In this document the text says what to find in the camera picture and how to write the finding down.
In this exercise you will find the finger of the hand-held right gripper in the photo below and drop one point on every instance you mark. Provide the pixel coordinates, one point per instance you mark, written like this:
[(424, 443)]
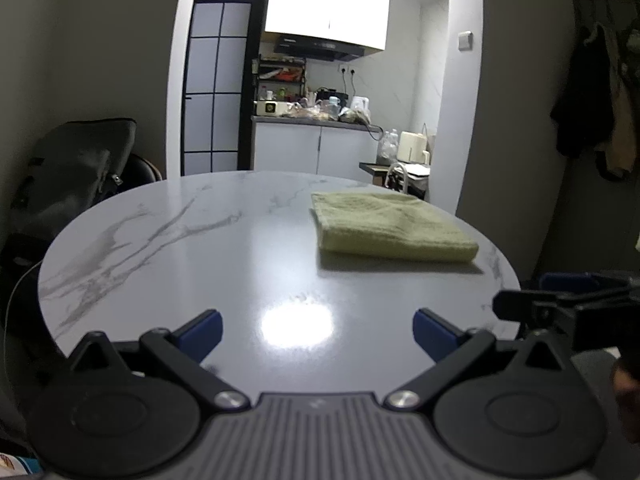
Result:
[(520, 306), (565, 282)]

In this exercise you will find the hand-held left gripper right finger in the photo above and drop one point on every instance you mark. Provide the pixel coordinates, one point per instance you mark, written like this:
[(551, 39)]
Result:
[(433, 333)]

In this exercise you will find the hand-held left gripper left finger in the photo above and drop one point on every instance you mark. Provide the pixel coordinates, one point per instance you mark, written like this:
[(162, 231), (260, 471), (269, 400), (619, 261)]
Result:
[(201, 333)]

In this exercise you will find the green ribbed towel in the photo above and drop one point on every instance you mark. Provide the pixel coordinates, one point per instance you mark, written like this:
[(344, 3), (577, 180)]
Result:
[(390, 225)]

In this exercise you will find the person's right hand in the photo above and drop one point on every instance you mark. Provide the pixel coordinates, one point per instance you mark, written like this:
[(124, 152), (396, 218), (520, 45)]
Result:
[(627, 395)]

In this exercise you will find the beige hanging garment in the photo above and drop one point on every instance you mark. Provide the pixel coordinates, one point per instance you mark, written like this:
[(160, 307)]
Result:
[(625, 135)]

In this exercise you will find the black chair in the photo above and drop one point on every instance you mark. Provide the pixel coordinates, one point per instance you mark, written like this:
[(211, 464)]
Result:
[(142, 172)]

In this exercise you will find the dark wooden side table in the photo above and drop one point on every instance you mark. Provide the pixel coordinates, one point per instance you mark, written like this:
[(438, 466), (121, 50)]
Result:
[(372, 167)]

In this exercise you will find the dark hanging jacket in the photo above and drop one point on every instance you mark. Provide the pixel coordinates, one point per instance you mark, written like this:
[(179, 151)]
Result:
[(582, 105)]

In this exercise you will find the black floor bag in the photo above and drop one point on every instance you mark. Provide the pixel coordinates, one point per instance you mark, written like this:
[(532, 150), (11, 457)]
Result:
[(22, 285)]

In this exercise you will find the clear plastic jar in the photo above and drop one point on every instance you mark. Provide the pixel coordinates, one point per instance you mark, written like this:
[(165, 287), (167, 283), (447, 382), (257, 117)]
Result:
[(388, 147)]

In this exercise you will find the large black bag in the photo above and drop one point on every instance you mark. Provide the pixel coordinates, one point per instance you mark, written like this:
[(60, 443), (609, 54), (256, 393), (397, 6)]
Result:
[(70, 175)]

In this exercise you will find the white kitchen base cabinet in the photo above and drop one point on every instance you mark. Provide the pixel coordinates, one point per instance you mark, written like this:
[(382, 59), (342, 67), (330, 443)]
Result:
[(312, 150)]

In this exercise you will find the plastic food bags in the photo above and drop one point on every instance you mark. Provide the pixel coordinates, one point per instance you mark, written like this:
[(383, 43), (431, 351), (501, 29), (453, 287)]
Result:
[(356, 116)]

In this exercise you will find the cream countertop appliance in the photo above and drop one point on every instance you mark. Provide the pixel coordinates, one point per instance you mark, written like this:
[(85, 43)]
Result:
[(272, 108)]

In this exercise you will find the white electric kettle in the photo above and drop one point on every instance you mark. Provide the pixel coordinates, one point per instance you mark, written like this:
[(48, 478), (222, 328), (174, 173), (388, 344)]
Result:
[(361, 104)]

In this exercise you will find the clear bottle with blue lid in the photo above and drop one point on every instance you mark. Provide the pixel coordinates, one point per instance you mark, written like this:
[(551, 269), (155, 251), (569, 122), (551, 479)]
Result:
[(333, 106)]

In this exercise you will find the black framed glass door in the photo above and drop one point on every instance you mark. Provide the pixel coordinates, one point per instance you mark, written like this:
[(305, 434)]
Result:
[(217, 80)]

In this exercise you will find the black countertop appliance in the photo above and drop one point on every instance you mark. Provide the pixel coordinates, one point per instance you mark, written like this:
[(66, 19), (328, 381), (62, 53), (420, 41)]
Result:
[(332, 94)]

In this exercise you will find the black spice rack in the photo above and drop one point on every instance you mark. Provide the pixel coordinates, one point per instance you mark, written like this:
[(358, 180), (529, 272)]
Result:
[(280, 77)]

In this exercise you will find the black range hood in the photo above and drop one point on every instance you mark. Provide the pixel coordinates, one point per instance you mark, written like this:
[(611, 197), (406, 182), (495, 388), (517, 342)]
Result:
[(320, 47)]

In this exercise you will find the metal tube frame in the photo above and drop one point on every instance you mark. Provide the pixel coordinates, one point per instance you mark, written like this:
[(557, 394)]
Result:
[(396, 175)]

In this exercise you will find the white light switch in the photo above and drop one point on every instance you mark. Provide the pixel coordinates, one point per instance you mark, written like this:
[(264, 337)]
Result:
[(465, 41)]

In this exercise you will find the white wall sockets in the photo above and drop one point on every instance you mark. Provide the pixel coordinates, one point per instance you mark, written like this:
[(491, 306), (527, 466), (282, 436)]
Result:
[(348, 69)]

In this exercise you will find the white wall cabinet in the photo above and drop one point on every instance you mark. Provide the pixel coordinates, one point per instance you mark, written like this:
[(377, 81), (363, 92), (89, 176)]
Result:
[(327, 2)]

